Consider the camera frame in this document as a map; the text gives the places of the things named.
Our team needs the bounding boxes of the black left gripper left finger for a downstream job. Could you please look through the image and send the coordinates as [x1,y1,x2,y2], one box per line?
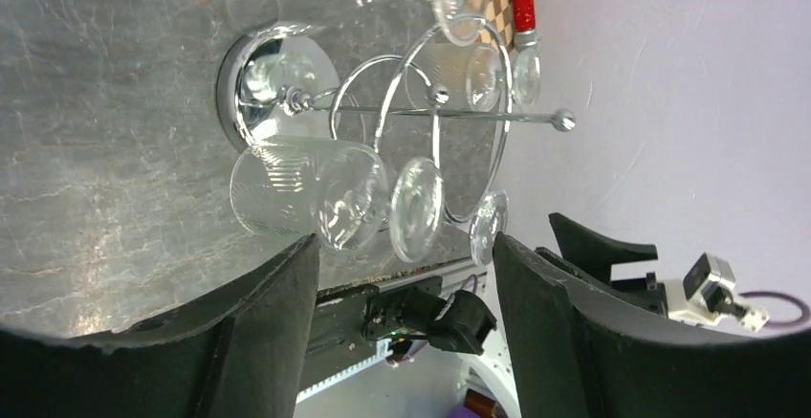
[1,235,319,417]

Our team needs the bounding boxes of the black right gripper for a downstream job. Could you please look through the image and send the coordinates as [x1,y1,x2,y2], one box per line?
[535,212,668,317]

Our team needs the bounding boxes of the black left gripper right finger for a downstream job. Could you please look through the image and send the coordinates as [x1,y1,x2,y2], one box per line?
[493,233,810,417]

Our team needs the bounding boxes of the chrome wine glass rack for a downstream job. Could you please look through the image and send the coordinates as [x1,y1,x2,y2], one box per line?
[215,14,578,227]

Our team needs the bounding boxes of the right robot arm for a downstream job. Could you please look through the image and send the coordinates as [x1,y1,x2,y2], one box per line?
[363,213,670,417]

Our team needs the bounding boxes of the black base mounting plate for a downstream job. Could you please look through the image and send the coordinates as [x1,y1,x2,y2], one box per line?
[298,275,443,391]

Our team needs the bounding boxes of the red glitter microphone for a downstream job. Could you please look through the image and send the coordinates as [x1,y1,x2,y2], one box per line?
[511,0,539,51]

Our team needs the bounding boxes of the wooden chessboard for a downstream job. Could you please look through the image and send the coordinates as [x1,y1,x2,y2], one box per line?
[485,0,515,51]

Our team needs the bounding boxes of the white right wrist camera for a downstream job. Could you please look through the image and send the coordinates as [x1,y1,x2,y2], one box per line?
[662,253,770,332]

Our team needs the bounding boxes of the white cable duct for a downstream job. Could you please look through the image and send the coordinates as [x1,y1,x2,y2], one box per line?
[296,349,393,404]

